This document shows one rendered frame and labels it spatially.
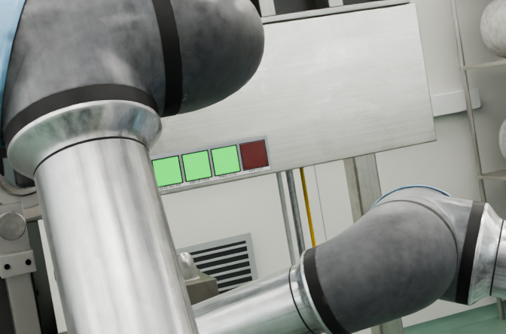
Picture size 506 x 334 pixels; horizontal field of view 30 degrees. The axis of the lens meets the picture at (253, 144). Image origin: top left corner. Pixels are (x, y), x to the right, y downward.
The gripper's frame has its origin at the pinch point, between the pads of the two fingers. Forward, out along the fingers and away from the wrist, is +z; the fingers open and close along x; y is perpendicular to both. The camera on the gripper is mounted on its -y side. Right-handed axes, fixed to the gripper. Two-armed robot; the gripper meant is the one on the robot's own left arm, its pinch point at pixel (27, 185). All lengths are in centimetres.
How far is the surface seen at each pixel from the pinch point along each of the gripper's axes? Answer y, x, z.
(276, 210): 135, -136, 238
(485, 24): 171, -245, 172
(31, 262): -10.2, 1.7, 4.8
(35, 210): -0.6, -0.8, 5.9
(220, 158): 20, -41, 30
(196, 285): -15.4, -22.5, 13.0
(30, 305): -13.7, 2.7, 10.7
